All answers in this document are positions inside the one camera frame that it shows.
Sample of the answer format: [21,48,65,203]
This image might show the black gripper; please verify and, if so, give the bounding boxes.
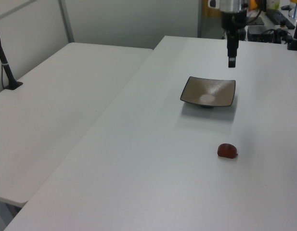
[220,10,248,68]

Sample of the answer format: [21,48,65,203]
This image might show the square brown ceramic plate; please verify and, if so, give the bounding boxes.
[179,76,236,108]

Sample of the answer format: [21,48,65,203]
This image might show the black electronics box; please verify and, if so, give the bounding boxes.
[246,25,282,43]

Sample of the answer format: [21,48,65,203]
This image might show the black flat laptop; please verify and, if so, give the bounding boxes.
[245,16,265,26]

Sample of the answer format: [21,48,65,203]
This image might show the black keyboard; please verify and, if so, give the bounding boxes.
[266,9,296,30]

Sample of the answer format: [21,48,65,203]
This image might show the clear plastic bottle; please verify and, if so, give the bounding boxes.
[288,0,297,20]

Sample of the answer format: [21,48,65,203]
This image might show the white side table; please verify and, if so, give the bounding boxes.
[0,42,154,208]

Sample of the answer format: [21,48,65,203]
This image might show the grey metal partition frame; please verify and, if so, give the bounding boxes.
[58,0,75,44]

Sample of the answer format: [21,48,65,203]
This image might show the black camera stand with cable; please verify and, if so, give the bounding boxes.
[0,24,24,91]

